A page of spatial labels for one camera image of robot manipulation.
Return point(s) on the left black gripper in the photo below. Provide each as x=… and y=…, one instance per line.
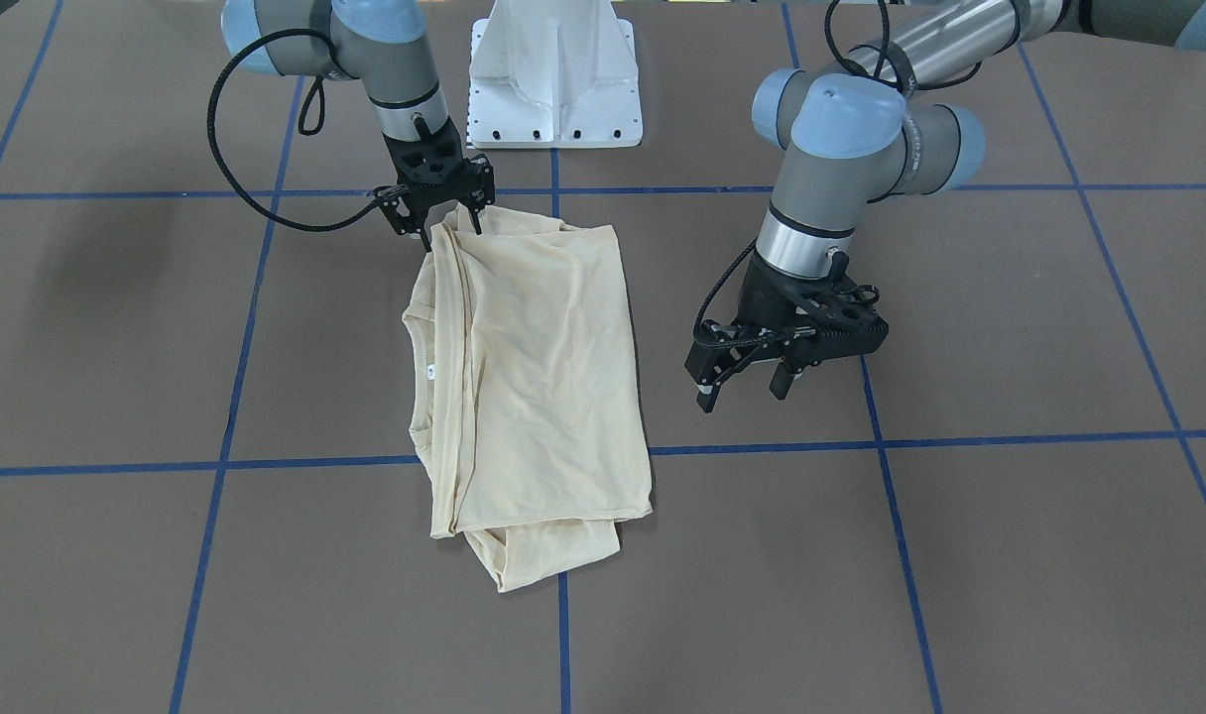
x=759, y=294

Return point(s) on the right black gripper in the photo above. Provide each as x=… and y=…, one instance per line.
x=397, y=205

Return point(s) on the cream printed t-shirt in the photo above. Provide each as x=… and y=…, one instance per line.
x=527, y=415

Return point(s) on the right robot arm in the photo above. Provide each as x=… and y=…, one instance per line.
x=383, y=45

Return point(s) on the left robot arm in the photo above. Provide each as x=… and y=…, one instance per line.
x=850, y=140

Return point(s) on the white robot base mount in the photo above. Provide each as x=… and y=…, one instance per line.
x=553, y=75

